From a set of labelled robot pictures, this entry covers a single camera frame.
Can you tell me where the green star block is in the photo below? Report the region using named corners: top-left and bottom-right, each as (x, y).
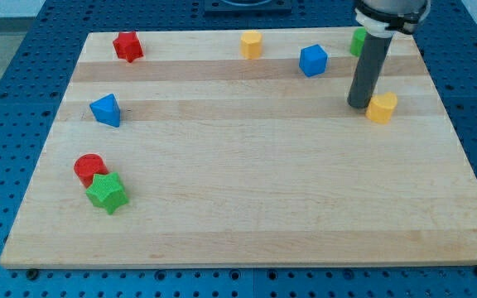
top-left (85, 172), bottom-right (129, 215)

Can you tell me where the blue cube block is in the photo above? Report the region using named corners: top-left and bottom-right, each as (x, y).
top-left (299, 44), bottom-right (328, 77)

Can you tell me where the wooden board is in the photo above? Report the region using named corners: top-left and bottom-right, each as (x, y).
top-left (0, 27), bottom-right (477, 269)

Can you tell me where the red star block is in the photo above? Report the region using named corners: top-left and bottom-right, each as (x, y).
top-left (113, 31), bottom-right (144, 63)

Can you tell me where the yellow heart block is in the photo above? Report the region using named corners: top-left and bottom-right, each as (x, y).
top-left (365, 92), bottom-right (398, 124)

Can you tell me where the yellow hexagon block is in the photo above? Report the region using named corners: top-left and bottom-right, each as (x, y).
top-left (240, 31), bottom-right (263, 60)

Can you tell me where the red cylinder block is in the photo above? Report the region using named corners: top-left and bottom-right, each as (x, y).
top-left (73, 153), bottom-right (108, 188)

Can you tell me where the blue triangle block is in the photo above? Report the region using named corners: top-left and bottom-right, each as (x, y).
top-left (89, 94), bottom-right (121, 127)

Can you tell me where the green block behind rod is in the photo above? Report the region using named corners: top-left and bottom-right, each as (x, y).
top-left (349, 27), bottom-right (367, 57)

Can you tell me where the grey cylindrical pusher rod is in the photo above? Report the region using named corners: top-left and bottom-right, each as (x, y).
top-left (347, 33), bottom-right (392, 109)

